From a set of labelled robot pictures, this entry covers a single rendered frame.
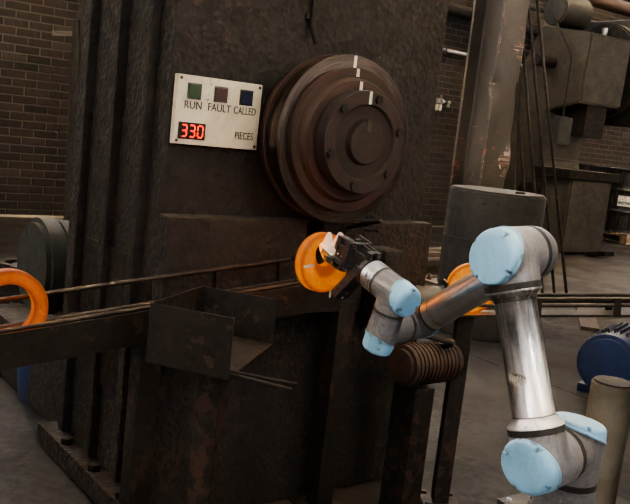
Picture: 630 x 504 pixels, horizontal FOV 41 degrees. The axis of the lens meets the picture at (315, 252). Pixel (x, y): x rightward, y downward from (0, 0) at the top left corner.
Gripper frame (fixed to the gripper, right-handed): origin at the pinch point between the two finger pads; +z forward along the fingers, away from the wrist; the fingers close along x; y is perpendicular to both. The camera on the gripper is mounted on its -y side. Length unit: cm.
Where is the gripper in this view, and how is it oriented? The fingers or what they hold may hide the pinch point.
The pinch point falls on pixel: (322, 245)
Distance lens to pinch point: 220.1
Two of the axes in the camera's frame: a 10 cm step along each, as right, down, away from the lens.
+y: 2.5, -9.0, -3.5
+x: -8.0, 0.1, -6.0
